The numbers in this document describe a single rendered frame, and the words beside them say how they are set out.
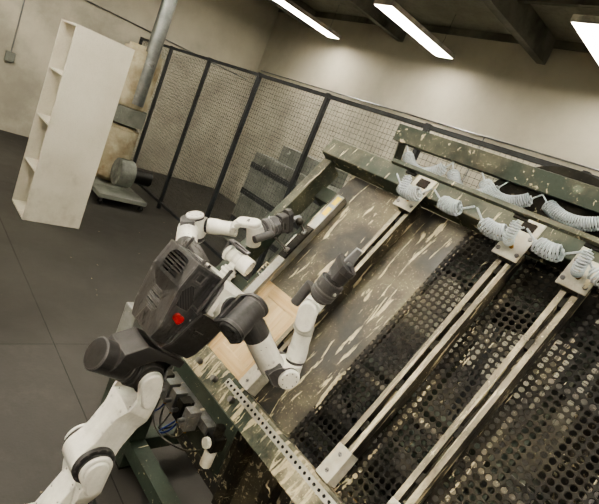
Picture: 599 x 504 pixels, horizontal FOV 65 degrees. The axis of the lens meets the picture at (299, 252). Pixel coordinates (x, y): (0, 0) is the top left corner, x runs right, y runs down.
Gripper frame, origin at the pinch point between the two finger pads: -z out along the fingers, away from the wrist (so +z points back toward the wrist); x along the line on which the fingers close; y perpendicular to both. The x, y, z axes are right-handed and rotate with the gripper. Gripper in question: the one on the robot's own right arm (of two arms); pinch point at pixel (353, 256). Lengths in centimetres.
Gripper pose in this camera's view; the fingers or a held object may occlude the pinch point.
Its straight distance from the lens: 155.1
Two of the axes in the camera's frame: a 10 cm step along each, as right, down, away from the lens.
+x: -0.5, -4.4, 9.0
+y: 8.1, 5.1, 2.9
